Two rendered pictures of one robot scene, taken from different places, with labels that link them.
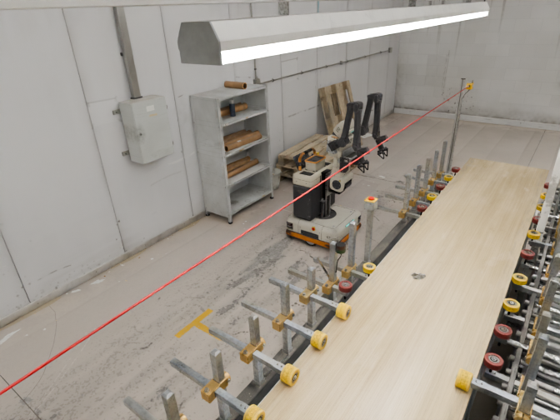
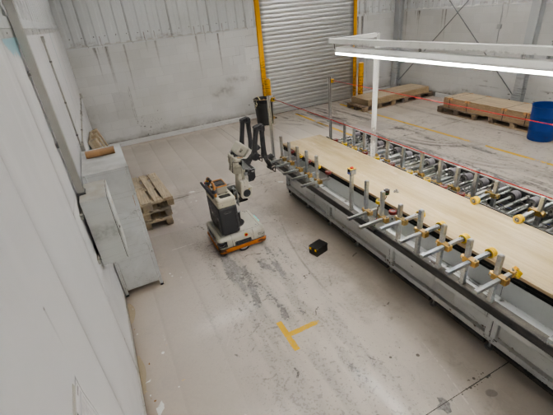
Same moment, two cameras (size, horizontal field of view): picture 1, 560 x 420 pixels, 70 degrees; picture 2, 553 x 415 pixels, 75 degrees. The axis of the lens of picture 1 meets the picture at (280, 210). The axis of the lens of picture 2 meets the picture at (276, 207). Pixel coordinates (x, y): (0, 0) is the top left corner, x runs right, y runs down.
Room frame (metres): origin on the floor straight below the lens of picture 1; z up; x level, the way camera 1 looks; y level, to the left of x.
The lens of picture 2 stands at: (1.39, 2.99, 2.81)
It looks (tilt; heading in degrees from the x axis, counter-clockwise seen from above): 28 degrees down; 299
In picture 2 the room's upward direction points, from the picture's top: 6 degrees counter-clockwise
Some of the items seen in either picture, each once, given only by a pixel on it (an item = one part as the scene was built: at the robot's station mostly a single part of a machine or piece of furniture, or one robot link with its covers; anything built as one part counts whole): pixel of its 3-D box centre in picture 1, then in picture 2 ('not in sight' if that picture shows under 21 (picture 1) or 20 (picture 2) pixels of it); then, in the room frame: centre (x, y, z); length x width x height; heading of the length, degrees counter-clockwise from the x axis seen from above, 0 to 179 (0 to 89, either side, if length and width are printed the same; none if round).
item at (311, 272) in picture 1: (311, 301); (398, 225); (1.81, -0.16, 0.87); 0.04 x 0.04 x 0.48; 53
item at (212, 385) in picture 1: (216, 386); (469, 260); (1.20, 0.31, 0.95); 0.14 x 0.06 x 0.05; 143
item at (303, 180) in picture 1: (317, 187); (224, 205); (4.08, -0.43, 0.59); 0.55 x 0.34 x 0.83; 143
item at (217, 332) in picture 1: (247, 349); (443, 246); (1.39, 0.18, 0.95); 0.50 x 0.04 x 0.04; 53
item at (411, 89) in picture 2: not in sight; (390, 94); (3.52, -8.73, 0.23); 2.41 x 0.77 x 0.17; 54
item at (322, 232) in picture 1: (323, 222); (235, 230); (4.03, -0.50, 0.16); 0.67 x 0.64 x 0.25; 53
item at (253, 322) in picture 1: (256, 352); (440, 248); (1.41, 0.15, 0.90); 0.04 x 0.04 x 0.48; 53
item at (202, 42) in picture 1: (411, 17); (419, 56); (1.82, -0.58, 2.34); 2.40 x 0.12 x 0.08; 143
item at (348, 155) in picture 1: (349, 158); (247, 170); (3.85, -0.73, 0.99); 0.28 x 0.16 x 0.22; 143
